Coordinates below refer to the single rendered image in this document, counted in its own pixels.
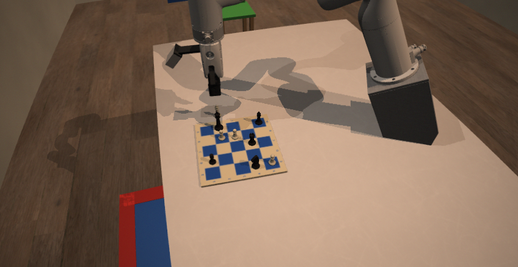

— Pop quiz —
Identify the blue and tan chessboard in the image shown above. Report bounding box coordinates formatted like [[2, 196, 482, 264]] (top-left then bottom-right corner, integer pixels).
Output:
[[195, 114, 287, 188]]

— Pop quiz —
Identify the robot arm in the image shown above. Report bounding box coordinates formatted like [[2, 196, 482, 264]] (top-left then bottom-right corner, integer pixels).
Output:
[[165, 0, 427, 85]]

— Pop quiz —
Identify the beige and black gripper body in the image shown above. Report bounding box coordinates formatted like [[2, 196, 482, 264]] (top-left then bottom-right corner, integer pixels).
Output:
[[194, 35, 224, 79]]

